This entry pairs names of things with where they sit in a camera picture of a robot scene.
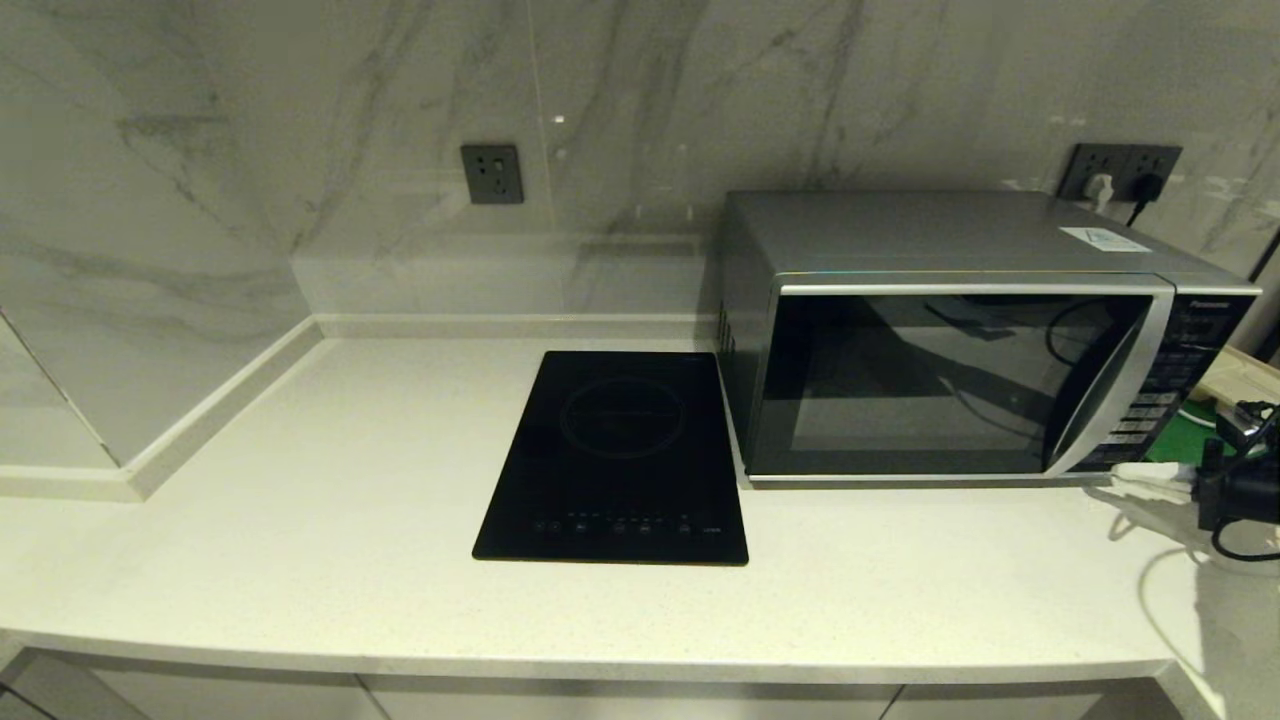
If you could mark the grey double wall socket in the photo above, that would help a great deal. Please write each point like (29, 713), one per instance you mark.
(1120, 160)

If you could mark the beige cabinet front panel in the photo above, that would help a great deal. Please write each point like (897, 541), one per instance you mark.
(1020, 705)

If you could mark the grey single wall socket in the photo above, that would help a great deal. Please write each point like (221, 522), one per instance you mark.
(492, 175)

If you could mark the white power plug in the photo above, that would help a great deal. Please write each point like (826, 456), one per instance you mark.
(1099, 190)

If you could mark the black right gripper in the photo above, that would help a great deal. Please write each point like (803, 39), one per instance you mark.
(1245, 495)

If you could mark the microwave door with dark glass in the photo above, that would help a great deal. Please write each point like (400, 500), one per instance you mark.
(950, 390)

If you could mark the black power plug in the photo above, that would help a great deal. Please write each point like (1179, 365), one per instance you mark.
(1146, 188)

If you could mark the beige plastic power strip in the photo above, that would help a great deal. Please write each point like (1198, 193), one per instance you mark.
(1240, 380)

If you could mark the green plastic cutting board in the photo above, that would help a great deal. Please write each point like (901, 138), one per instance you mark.
(1180, 440)

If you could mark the black glass induction cooktop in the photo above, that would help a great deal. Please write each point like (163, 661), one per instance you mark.
(610, 450)

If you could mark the silver microwave oven body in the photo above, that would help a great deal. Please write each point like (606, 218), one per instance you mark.
(900, 235)

